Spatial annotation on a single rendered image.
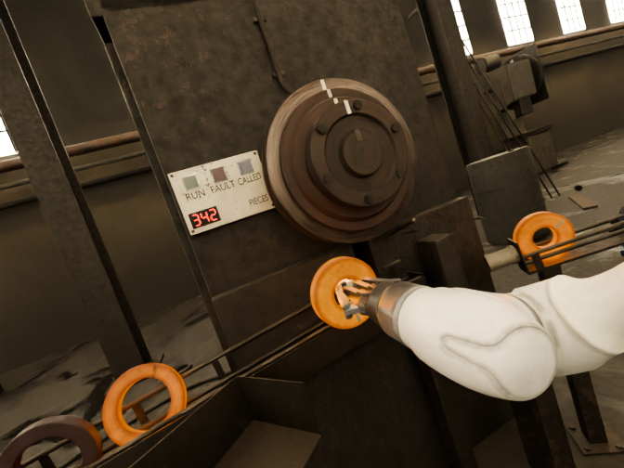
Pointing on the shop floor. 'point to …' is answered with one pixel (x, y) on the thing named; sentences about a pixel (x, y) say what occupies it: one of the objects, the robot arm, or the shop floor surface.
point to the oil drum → (506, 193)
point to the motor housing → (543, 431)
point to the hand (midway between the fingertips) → (343, 285)
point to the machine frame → (349, 371)
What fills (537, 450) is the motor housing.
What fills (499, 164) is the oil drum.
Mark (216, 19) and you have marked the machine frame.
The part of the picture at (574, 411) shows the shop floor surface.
